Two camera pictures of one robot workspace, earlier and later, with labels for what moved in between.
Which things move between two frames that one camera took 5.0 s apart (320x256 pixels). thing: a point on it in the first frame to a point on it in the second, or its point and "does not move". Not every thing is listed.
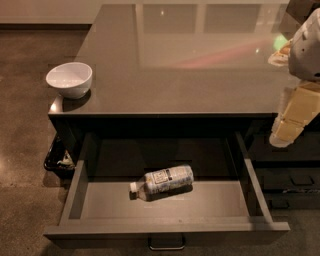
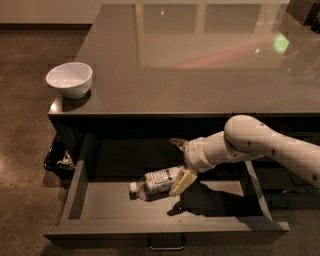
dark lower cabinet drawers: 290,174 does not move
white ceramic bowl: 73,80 does not move
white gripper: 306,53 to 195,154
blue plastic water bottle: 159,183 does not move
